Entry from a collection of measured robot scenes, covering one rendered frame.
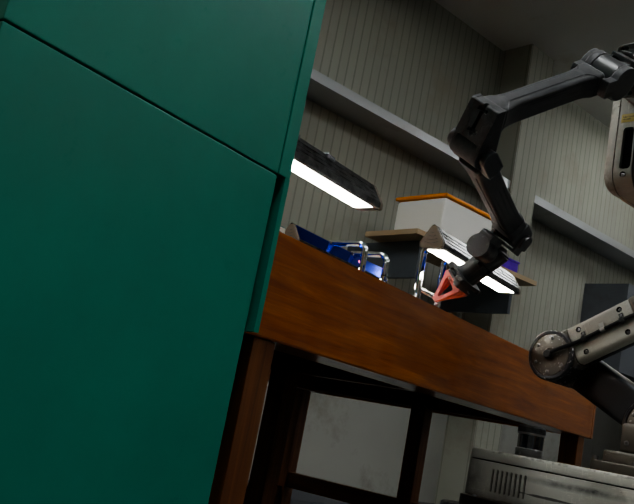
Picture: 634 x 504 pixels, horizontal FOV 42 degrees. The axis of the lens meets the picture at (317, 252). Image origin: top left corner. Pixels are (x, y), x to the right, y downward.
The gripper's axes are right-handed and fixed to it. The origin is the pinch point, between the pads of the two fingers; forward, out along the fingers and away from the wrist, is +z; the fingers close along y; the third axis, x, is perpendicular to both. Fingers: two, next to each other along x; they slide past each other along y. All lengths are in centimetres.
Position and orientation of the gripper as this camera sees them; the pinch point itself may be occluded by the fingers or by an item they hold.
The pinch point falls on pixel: (436, 298)
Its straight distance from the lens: 205.0
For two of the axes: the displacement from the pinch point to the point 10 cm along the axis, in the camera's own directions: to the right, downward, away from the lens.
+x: 3.6, 7.4, -5.7
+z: -7.5, 6.0, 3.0
